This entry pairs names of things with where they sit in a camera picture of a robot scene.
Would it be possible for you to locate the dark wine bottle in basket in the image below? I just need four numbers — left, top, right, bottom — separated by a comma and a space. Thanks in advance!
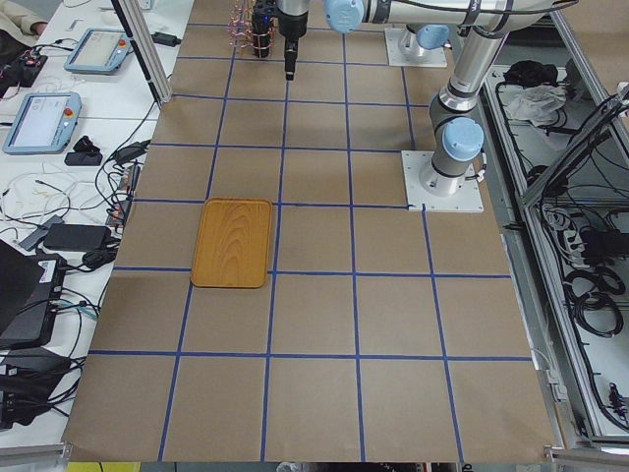
251, 1, 273, 58

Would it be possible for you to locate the black power adapter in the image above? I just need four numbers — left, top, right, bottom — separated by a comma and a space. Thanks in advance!
43, 223, 111, 252

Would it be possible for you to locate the teach pendant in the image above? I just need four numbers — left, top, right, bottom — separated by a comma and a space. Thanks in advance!
64, 28, 131, 75
2, 91, 83, 155

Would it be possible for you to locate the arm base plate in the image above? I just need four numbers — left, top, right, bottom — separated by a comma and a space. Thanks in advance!
384, 28, 447, 68
401, 150, 484, 213

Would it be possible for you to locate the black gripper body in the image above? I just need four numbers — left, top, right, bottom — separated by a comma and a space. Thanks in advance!
277, 10, 309, 40

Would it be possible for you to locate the black laptop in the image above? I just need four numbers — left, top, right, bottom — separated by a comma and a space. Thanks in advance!
1, 242, 66, 349

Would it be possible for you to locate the copper wire basket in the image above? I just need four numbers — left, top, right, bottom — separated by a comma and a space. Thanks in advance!
227, 1, 275, 58

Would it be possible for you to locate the aluminium frame post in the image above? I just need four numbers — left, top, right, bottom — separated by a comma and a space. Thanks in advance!
111, 0, 173, 106

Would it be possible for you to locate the wooden tray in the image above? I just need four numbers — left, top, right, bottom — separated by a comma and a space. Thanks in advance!
191, 198, 272, 289

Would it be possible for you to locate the upper teach pendant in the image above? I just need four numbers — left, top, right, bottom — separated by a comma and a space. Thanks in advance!
64, 28, 131, 75

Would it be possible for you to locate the small black adapter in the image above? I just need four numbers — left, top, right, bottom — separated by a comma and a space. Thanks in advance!
151, 31, 182, 47

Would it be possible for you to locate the lower teach pendant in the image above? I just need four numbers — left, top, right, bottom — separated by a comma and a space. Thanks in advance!
2, 91, 83, 155

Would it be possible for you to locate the white crumpled cloth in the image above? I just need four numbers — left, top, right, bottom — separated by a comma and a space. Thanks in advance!
505, 85, 567, 126

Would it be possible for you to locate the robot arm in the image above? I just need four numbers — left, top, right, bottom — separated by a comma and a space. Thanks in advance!
324, 1, 500, 198
399, 24, 449, 56

